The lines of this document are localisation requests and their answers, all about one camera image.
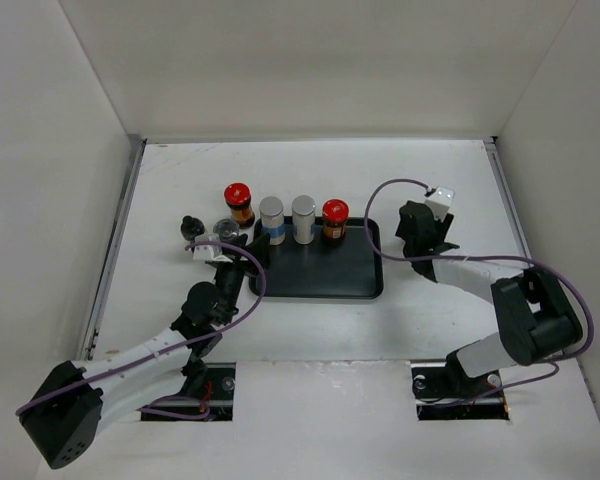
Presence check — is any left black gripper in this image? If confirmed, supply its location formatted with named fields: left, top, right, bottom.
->
left=212, top=233, right=268, bottom=325

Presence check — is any peppercorn bottle blue label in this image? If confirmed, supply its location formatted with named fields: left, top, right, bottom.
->
left=259, top=196, right=286, bottom=246

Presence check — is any orange sauce jar red lid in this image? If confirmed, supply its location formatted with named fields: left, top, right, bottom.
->
left=322, top=199, right=349, bottom=244

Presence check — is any peppercorn bottle silver cap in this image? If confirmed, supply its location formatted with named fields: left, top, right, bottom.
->
left=291, top=195, right=315, bottom=245

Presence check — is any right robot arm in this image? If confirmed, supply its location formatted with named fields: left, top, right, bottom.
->
left=396, top=201, right=583, bottom=396

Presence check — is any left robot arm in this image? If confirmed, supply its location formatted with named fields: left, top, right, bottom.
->
left=16, top=234, right=270, bottom=470

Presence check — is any pepper grinder clear cap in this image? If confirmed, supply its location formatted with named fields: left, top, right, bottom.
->
left=213, top=218, right=240, bottom=241

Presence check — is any grinder bottle black knob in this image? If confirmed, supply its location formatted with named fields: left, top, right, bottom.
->
left=180, top=215, right=207, bottom=243

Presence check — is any dark sauce jar red lid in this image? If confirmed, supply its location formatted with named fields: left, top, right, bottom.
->
left=224, top=182, right=255, bottom=229

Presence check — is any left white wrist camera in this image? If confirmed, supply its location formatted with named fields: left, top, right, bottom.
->
left=190, top=233, right=231, bottom=263

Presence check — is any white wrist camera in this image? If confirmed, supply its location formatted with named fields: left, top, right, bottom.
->
left=425, top=186, right=455, bottom=219
left=190, top=233, right=231, bottom=263

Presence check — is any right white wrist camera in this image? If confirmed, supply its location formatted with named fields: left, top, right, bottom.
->
left=425, top=186, right=455, bottom=219

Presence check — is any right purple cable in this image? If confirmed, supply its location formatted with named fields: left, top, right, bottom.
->
left=364, top=178, right=596, bottom=406

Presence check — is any purple cable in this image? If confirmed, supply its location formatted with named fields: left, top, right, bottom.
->
left=15, top=240, right=269, bottom=419
left=364, top=178, right=596, bottom=406

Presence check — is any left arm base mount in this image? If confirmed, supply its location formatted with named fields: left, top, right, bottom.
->
left=139, top=362, right=236, bottom=422

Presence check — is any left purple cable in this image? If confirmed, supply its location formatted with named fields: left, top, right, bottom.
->
left=15, top=240, right=269, bottom=419

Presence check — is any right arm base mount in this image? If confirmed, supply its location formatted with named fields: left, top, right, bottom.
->
left=411, top=362, right=509, bottom=421

